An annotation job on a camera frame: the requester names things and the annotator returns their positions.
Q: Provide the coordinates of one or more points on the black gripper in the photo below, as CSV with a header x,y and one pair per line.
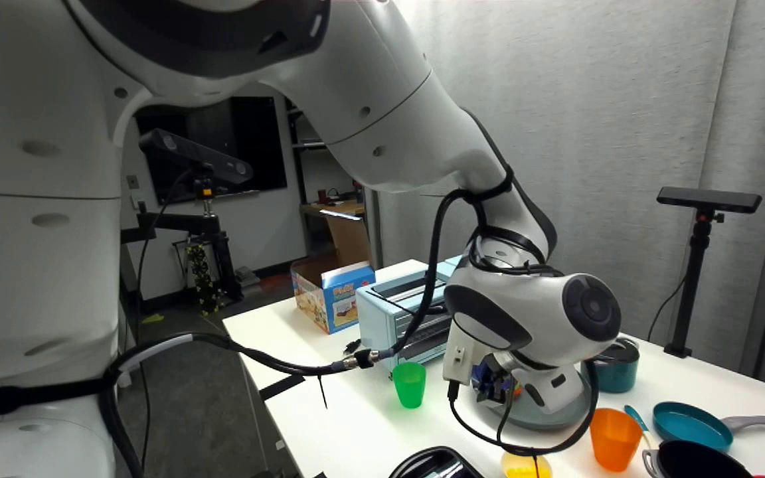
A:
x,y
541,398

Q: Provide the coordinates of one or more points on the blue plastic cup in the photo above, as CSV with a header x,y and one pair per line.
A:
x,y
491,381

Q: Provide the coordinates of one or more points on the orange plastic cup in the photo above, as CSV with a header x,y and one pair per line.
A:
x,y
613,440

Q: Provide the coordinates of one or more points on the white bowl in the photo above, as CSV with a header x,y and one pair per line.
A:
x,y
527,466

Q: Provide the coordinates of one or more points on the green plastic cup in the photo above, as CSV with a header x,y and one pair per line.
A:
x,y
409,385

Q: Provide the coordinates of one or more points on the cardboard box with blue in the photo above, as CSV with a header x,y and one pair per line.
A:
x,y
325,292

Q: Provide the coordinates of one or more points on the yellow toy pieces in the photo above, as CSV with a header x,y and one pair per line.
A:
x,y
524,466

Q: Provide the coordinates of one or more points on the teal frying pan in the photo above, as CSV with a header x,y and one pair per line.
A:
x,y
677,422

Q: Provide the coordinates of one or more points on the black pot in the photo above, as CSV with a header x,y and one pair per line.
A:
x,y
691,462

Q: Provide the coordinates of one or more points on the black plastic tray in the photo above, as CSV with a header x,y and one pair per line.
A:
x,y
434,464

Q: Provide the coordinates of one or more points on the light blue toy toaster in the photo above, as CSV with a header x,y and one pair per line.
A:
x,y
387,304

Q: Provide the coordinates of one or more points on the black camera on tripod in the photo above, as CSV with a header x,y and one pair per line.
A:
x,y
706,208

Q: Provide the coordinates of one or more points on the black camera on stand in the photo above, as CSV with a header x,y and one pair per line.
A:
x,y
201,175

